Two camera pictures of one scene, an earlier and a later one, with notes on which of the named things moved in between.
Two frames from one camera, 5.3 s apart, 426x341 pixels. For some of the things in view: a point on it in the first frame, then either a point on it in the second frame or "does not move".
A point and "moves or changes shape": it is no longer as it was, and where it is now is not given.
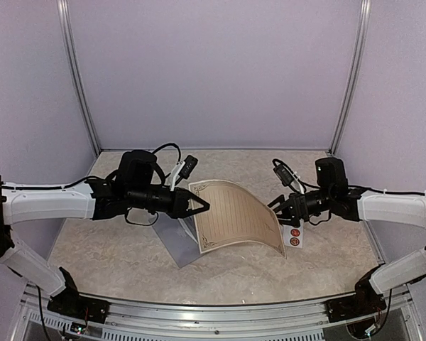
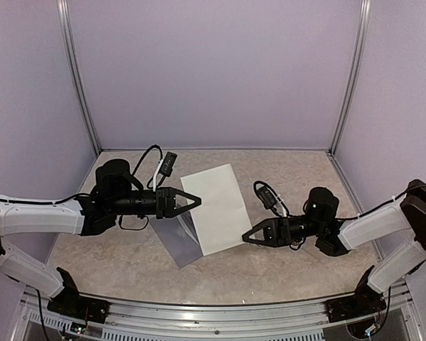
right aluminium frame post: [351, 91] does not move
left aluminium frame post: [64, 17] does not move
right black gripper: [297, 205] to [277, 232]
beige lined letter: [233, 215] moves or changes shape
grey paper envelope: [179, 235] does not move
